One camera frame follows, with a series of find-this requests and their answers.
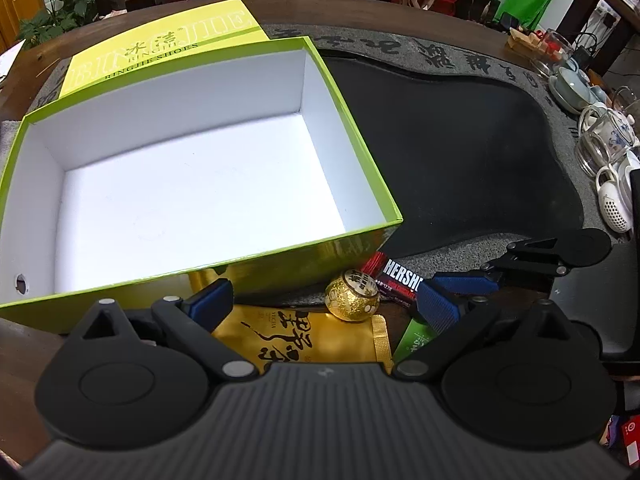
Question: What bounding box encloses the green shoe box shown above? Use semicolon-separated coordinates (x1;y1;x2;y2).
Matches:
1;37;402;334

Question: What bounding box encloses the potted green plant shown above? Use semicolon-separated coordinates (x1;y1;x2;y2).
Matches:
16;0;99;50

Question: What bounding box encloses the Hershey's chocolate bar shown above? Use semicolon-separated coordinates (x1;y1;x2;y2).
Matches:
360;252;423;308

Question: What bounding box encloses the celadon lidded cup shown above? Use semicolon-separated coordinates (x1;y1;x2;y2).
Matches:
548;66;597;114

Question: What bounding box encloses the gold tea pouch with calligraphy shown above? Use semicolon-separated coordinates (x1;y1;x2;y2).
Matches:
213;304;393;373

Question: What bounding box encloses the green card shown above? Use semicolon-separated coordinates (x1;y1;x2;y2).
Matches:
393;318;437;364

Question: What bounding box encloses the yellow-green box lid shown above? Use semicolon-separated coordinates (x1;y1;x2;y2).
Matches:
61;0;268;96

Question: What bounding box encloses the glass pitcher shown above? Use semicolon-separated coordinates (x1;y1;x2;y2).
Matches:
575;104;639;177

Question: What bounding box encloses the gold foil tea ball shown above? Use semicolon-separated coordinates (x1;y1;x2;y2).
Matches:
324;269;380;323

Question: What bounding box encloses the dark stone tea tray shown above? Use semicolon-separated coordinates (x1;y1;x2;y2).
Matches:
267;24;603;278

